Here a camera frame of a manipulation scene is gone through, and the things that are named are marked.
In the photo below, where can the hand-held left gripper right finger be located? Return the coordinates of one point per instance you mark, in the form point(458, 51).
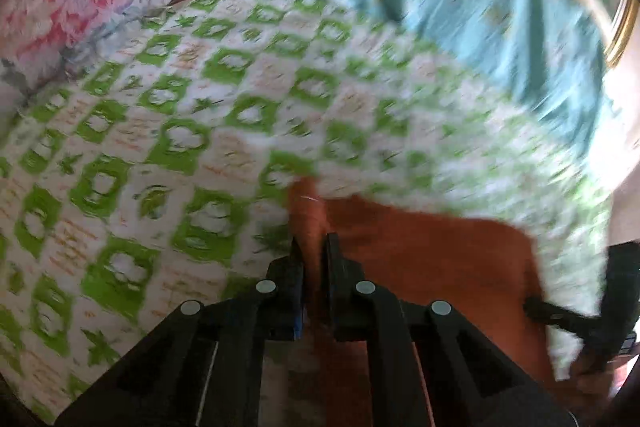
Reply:
point(332, 287)

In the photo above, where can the orange knit sweater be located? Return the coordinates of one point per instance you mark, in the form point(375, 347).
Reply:
point(450, 267)

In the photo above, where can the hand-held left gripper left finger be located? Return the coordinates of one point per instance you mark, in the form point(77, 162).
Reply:
point(299, 307)

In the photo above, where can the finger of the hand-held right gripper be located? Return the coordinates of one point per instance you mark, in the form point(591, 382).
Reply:
point(555, 313)

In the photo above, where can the green checkered bedsheet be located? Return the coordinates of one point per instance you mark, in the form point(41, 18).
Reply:
point(150, 157)

